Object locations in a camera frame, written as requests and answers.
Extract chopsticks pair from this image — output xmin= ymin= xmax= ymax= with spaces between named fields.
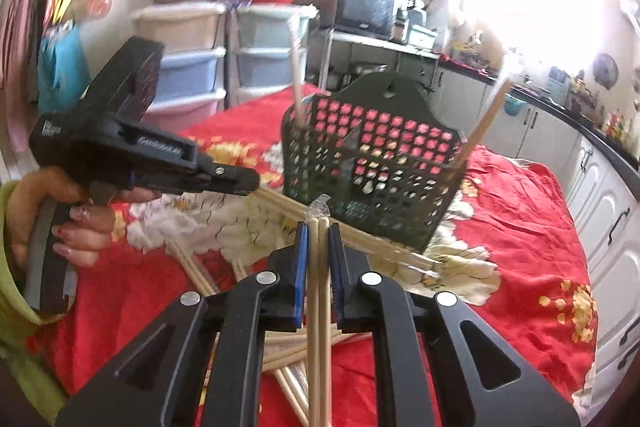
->
xmin=451 ymin=79 xmax=513 ymax=171
xmin=288 ymin=15 xmax=305 ymax=128
xmin=272 ymin=366 xmax=309 ymax=427
xmin=253 ymin=187 xmax=438 ymax=271
xmin=306 ymin=194 xmax=331 ymax=426
xmin=166 ymin=239 xmax=218 ymax=297

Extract green sleeve forearm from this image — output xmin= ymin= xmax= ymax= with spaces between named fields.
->
xmin=0 ymin=180 xmax=76 ymax=425

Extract left hand painted nails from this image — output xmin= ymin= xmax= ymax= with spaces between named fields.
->
xmin=3 ymin=164 xmax=162 ymax=269

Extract blue drawer tower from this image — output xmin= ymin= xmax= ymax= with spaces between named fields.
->
xmin=230 ymin=1 xmax=318 ymax=105

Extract beige top drawer tower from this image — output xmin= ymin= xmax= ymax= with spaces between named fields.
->
xmin=131 ymin=1 xmax=227 ymax=132

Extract red floral tablecloth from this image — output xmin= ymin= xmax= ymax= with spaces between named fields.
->
xmin=27 ymin=82 xmax=599 ymax=427

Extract dark green utensil basket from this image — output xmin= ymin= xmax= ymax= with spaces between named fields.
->
xmin=281 ymin=72 xmax=466 ymax=251

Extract metal shelf rack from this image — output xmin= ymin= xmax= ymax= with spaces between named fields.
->
xmin=306 ymin=29 xmax=439 ymax=91

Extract black microwave oven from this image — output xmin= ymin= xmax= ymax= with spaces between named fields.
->
xmin=299 ymin=0 xmax=397 ymax=40

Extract blue hanging bin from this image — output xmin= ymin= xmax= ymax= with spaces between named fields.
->
xmin=503 ymin=94 xmax=525 ymax=117

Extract black countertop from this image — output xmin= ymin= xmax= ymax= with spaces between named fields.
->
xmin=439 ymin=58 xmax=640 ymax=203

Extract wall fan vent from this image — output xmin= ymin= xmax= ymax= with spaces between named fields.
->
xmin=592 ymin=53 xmax=620 ymax=90

